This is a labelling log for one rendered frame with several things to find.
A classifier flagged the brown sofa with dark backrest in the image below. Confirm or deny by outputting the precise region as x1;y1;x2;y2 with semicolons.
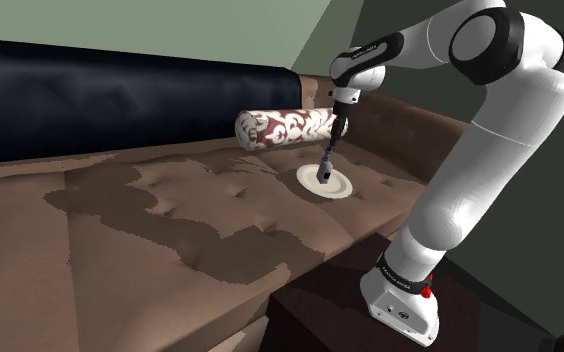
0;37;471;352

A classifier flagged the grey tool with blue handle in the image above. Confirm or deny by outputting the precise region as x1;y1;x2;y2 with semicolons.
316;144;336;185

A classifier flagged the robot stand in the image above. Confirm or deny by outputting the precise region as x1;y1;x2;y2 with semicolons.
259;232;559;352

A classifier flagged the red white patterned bolster pillow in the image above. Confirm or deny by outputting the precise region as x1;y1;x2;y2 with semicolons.
234;107;349;152

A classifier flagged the cream round plate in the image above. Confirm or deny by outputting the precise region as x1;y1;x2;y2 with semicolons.
295;163;354;201

